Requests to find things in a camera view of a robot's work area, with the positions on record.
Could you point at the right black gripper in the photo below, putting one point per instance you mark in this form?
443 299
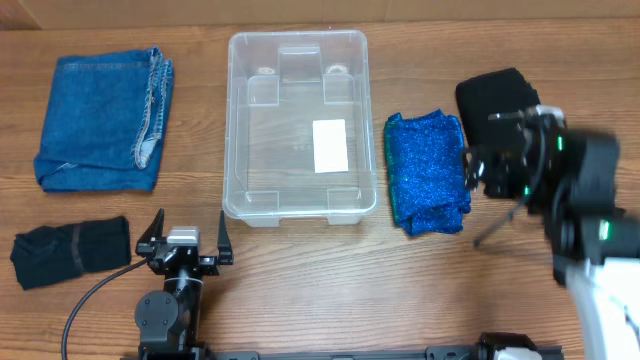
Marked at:
480 167

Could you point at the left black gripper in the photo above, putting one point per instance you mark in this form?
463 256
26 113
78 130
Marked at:
183 255

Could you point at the large black garment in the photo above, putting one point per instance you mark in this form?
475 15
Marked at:
503 91

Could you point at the blue sequin fabric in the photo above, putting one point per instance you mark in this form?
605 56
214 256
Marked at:
425 173

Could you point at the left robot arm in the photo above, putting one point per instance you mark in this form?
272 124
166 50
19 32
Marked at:
168 319

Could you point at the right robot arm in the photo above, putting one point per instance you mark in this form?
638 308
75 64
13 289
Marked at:
567 176

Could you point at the small black garment left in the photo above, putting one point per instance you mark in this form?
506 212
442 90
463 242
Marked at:
49 255

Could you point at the folded blue denim jeans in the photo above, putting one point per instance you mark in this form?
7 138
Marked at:
106 122

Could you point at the clear plastic storage bin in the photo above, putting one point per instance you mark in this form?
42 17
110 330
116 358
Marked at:
279 83

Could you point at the white label in bin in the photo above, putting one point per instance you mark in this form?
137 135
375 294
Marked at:
330 146

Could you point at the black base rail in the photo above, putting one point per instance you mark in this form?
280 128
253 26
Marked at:
497 345

